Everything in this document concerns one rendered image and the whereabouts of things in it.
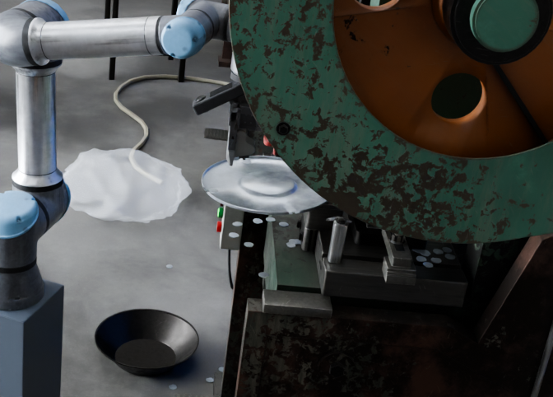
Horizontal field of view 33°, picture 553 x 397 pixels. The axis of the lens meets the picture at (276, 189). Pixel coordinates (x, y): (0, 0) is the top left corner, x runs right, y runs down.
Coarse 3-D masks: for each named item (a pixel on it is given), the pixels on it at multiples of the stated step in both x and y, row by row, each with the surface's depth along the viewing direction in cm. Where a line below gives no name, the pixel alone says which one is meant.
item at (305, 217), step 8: (320, 208) 206; (328, 208) 204; (336, 208) 204; (304, 216) 211; (312, 216) 207; (320, 216) 207; (328, 216) 207; (296, 224) 217; (304, 224) 209; (312, 224) 208; (320, 224) 208; (328, 224) 208; (304, 232) 209; (312, 232) 209; (304, 240) 210; (312, 240) 210; (304, 248) 211; (312, 248) 211
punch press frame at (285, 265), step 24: (384, 0) 172; (432, 96) 181; (456, 96) 181; (480, 96) 181; (288, 216) 226; (288, 240) 216; (264, 264) 232; (288, 264) 205; (312, 264) 207; (480, 264) 197; (504, 264) 197; (264, 288) 233; (288, 288) 198; (312, 288) 198; (480, 288) 200; (432, 312) 202; (456, 312) 202; (480, 312) 202
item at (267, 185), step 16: (224, 160) 217; (240, 160) 219; (256, 160) 220; (272, 160) 220; (208, 176) 209; (224, 176) 210; (240, 176) 211; (256, 176) 210; (272, 176) 211; (288, 176) 213; (208, 192) 201; (224, 192) 203; (240, 192) 204; (256, 192) 203; (272, 192) 203; (288, 192) 204; (304, 192) 206; (240, 208) 196; (256, 208) 197; (272, 208) 198; (304, 208) 199
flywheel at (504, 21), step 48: (336, 0) 151; (432, 0) 152; (480, 0) 139; (528, 0) 139; (384, 48) 155; (432, 48) 156; (480, 48) 144; (528, 48) 144; (384, 96) 159; (528, 96) 160; (432, 144) 163; (480, 144) 163; (528, 144) 164
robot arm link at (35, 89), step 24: (48, 0) 206; (24, 72) 204; (48, 72) 206; (24, 96) 207; (48, 96) 209; (24, 120) 210; (48, 120) 211; (24, 144) 212; (48, 144) 213; (24, 168) 215; (48, 168) 216; (48, 192) 216
